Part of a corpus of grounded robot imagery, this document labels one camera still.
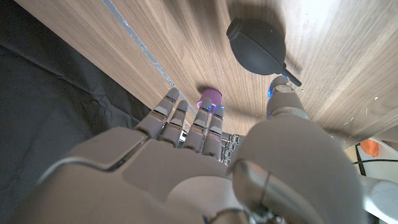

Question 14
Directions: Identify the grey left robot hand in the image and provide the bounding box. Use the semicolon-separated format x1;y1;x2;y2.
220;132;244;165

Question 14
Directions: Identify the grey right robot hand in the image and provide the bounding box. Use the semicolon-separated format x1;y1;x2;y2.
12;76;368;224

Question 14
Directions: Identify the black rubber air blower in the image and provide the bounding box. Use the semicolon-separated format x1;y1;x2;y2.
226;17;302;87

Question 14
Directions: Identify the purple plastic cup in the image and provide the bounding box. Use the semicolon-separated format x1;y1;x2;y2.
196;88;223;113

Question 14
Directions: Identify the grey tape outline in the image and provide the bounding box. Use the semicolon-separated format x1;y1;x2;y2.
101;0;197;116

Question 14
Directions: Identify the yellow rounded object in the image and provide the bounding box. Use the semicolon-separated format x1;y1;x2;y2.
359;139;380;158

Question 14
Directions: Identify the black backdrop cloth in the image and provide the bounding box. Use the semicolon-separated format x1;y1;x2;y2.
0;0;152;218

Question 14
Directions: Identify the white platform box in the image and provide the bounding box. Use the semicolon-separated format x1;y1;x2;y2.
354;136;398;184

